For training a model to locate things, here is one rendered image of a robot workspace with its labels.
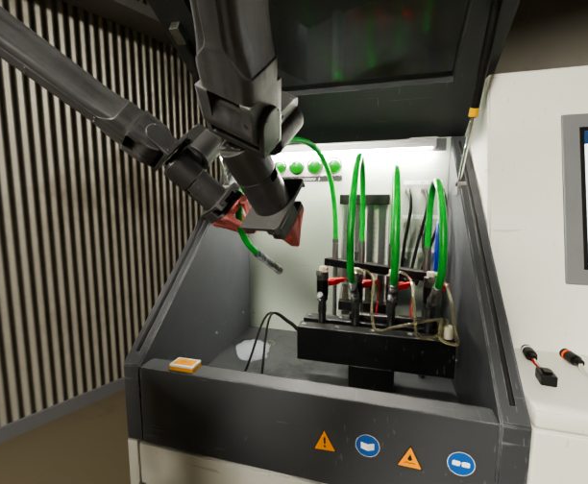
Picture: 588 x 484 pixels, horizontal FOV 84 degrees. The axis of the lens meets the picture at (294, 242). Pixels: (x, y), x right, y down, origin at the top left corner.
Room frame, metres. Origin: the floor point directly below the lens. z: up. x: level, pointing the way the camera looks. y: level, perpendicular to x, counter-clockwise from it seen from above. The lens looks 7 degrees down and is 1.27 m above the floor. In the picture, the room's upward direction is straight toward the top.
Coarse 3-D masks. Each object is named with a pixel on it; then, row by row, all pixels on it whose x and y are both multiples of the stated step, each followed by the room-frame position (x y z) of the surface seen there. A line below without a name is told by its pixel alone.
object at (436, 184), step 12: (432, 180) 0.70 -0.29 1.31; (432, 192) 0.74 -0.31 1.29; (432, 204) 0.76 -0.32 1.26; (444, 204) 0.60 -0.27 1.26; (444, 216) 0.58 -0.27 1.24; (444, 228) 0.57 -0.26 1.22; (444, 240) 0.57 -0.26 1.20; (444, 252) 0.56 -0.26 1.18; (444, 264) 0.56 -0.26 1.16; (444, 276) 0.57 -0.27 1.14; (432, 288) 0.61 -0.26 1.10; (432, 300) 0.64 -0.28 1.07
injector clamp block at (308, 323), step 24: (312, 336) 0.73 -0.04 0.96; (336, 336) 0.71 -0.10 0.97; (360, 336) 0.70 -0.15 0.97; (384, 336) 0.68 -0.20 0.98; (408, 336) 0.68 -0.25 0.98; (336, 360) 0.71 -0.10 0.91; (360, 360) 0.70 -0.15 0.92; (384, 360) 0.68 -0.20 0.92; (408, 360) 0.67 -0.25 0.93; (432, 360) 0.66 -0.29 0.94; (360, 384) 0.70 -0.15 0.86; (384, 384) 0.68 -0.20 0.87
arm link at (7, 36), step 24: (0, 24) 0.51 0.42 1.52; (24, 24) 0.53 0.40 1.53; (0, 48) 0.51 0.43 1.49; (24, 48) 0.52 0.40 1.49; (48, 48) 0.54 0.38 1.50; (24, 72) 0.53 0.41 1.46; (48, 72) 0.53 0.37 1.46; (72, 72) 0.55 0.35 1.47; (72, 96) 0.54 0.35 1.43; (96, 96) 0.56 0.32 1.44; (120, 96) 0.58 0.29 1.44; (96, 120) 0.57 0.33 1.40; (120, 120) 0.56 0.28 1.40; (144, 120) 0.59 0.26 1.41; (120, 144) 0.60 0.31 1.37; (144, 144) 0.57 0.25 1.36
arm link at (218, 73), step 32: (192, 0) 0.27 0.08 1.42; (224, 0) 0.26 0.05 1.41; (256, 0) 0.28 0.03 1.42; (224, 32) 0.28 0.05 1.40; (256, 32) 0.29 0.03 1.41; (224, 64) 0.30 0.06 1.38; (256, 64) 0.31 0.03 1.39; (224, 96) 0.33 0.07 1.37; (256, 96) 0.32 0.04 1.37; (224, 128) 0.37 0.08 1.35; (256, 128) 0.35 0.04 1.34
